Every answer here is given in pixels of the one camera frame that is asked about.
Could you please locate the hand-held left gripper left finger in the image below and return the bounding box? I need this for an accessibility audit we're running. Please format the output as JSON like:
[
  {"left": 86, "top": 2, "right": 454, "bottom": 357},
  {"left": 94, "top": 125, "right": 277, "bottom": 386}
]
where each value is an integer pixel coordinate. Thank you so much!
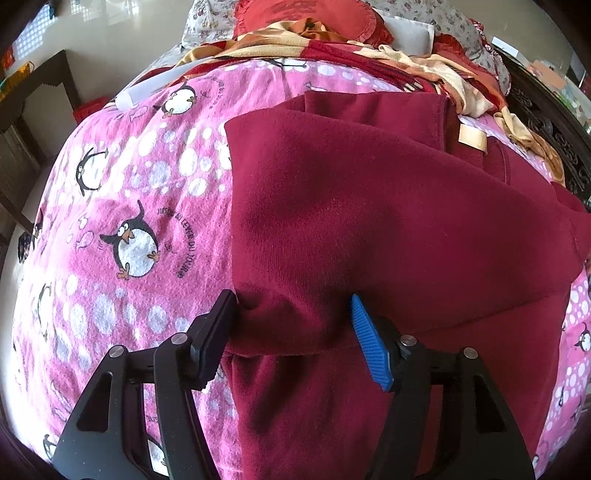
[{"left": 50, "top": 289, "right": 241, "bottom": 480}]

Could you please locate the floral pillow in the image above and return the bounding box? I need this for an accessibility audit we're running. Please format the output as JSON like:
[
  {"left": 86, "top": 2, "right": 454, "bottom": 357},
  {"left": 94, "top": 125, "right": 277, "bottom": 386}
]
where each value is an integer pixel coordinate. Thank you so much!
[
  {"left": 181, "top": 0, "right": 243, "bottom": 47},
  {"left": 369, "top": 0, "right": 511, "bottom": 93}
]

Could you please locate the orange and cream patterned blanket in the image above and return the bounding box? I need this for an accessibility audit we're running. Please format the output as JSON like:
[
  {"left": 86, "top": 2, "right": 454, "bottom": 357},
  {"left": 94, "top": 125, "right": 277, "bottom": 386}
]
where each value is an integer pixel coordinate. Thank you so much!
[{"left": 173, "top": 16, "right": 568, "bottom": 185}]

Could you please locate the red box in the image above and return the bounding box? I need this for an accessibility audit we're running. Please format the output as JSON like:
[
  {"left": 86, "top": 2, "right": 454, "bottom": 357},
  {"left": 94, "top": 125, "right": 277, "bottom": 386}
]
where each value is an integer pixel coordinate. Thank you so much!
[{"left": 74, "top": 97, "right": 109, "bottom": 124}]

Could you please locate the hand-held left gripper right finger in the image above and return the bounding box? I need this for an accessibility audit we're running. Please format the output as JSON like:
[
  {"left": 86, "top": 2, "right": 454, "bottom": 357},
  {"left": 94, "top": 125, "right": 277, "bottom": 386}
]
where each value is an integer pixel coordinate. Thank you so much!
[{"left": 349, "top": 294, "right": 537, "bottom": 480}]

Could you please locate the white folded cloth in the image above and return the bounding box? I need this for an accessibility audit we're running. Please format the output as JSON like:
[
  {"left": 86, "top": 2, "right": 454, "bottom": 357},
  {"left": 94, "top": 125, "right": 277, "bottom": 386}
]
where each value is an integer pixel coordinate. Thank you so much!
[{"left": 379, "top": 16, "right": 437, "bottom": 56}]

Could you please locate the dark wooden table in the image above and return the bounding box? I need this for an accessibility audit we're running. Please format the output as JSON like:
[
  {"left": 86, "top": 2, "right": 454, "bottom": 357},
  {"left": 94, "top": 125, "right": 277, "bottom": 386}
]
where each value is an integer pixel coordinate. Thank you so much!
[{"left": 0, "top": 48, "right": 84, "bottom": 236}]

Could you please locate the maroon knit garment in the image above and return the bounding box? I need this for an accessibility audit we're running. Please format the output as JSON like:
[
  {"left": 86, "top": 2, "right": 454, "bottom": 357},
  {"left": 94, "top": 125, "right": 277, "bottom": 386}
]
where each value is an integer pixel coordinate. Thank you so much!
[{"left": 224, "top": 90, "right": 591, "bottom": 480}]

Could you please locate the white rolled sheet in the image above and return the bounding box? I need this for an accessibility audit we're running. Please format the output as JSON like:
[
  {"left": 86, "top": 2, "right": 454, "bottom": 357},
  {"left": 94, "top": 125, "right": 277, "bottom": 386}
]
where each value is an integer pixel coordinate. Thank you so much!
[{"left": 115, "top": 62, "right": 197, "bottom": 112}]

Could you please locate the dark carved wooden headboard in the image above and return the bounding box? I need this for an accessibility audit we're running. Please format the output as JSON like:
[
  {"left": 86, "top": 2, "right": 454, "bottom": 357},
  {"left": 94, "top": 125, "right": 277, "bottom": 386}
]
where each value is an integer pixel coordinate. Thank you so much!
[{"left": 492, "top": 44, "right": 591, "bottom": 206}]

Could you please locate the pink penguin print blanket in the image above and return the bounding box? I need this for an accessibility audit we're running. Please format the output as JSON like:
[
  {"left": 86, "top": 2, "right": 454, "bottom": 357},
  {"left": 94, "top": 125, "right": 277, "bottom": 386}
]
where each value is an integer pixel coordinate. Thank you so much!
[{"left": 9, "top": 55, "right": 591, "bottom": 480}]

